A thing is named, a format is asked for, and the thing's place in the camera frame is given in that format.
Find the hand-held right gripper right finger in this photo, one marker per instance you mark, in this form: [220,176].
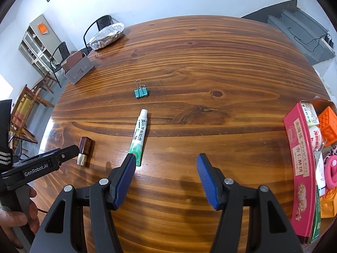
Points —
[208,181]

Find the black metal chair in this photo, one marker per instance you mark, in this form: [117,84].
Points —
[101,22]
[62,51]

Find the white tape roll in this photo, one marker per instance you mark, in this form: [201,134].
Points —
[317,137]

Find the brown leather pouch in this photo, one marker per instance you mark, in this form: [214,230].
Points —
[72,60]

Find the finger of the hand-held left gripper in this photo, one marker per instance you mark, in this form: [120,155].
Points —
[65,155]
[48,152]

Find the black striped cloth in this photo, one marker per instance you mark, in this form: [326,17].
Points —
[5,137]

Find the wooden stool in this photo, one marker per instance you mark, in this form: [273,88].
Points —
[44,87]

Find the orange plastic block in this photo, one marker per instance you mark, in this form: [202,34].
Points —
[329,203]

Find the black power adapter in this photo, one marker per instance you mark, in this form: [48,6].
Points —
[329,37]

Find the pink cardboard box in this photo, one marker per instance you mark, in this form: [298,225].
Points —
[300,147]

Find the brown lipstick case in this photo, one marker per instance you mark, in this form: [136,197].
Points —
[85,147]

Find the foil covered bowl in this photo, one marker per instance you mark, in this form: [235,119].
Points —
[106,35]

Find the white power strip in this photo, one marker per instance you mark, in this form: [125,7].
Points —
[329,43]

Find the grey glass door cabinet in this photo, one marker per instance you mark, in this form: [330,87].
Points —
[36,47]

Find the wooden chair with yellow cushion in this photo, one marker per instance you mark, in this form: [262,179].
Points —
[22,110]

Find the orange patterned cube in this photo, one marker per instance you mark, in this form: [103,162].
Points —
[329,121]

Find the grey staircase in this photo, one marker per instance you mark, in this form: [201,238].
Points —
[297,29]

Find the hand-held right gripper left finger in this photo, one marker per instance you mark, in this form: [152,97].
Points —
[123,181]

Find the green and white small carton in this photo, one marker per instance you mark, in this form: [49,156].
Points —
[310,113]

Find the grey metal box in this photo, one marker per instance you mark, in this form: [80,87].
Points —
[79,72]

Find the person's left hand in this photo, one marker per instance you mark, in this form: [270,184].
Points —
[10,217]

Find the green and white ointment tube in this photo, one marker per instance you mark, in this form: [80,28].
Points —
[139,134]

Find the white cream tube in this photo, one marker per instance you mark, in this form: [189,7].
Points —
[320,174]

